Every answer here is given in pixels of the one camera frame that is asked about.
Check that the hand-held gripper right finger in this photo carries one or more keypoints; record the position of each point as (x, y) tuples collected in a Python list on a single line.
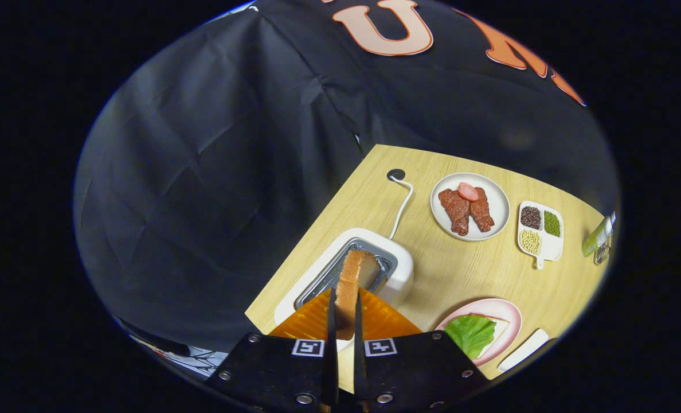
[(421, 373)]

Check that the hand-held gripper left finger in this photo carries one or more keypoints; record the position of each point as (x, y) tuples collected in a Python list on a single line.
[(271, 373)]

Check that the green lettuce leaf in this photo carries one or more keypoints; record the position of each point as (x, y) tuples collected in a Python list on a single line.
[(469, 335)]

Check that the brown crust bread slice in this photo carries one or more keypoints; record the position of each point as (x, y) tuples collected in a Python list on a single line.
[(355, 275)]

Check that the white toast slice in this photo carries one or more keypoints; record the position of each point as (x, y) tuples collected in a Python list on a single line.
[(500, 328)]

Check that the pink round plate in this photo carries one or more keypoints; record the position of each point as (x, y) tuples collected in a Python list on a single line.
[(504, 310)]

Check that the white toaster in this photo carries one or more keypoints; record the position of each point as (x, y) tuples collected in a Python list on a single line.
[(400, 269)]

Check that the white oblong plate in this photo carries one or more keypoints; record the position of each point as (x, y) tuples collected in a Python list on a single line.
[(524, 350)]

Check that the white divided bean dish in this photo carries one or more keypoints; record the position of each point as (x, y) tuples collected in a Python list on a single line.
[(550, 246)]

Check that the pink sausage slice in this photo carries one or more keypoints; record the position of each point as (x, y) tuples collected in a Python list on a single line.
[(468, 191)]

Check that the round white meat plate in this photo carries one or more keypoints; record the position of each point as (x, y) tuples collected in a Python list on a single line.
[(495, 201)]

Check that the black backdrop cloth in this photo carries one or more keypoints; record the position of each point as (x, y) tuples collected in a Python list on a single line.
[(214, 172)]

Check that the silver bottle green label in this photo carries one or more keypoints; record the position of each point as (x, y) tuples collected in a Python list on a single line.
[(599, 234)]

